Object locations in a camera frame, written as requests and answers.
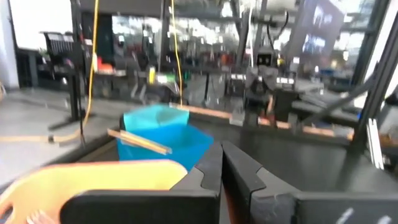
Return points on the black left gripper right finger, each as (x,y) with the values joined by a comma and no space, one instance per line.
(280,208)

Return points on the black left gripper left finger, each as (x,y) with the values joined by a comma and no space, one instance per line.
(161,208)

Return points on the gold fork tines edge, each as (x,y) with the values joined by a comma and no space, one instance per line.
(136,138)

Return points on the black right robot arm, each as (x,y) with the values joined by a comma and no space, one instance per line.
(261,77)

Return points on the orange plastic bin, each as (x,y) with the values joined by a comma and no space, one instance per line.
(109,175)

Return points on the blue plastic bin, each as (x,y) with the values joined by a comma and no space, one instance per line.
(186,143)

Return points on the teal plastic bin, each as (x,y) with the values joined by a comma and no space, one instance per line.
(155,116)

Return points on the wooden side board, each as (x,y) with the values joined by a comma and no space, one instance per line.
(211,111)

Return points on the dark computer monitor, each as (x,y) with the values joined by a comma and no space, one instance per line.
(317,31)

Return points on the black pegboard rack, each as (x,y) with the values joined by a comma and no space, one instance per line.
(62,49)

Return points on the white metal bracket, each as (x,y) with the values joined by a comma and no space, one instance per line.
(374,143)

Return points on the black table frame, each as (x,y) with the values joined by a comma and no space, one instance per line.
(376,87)

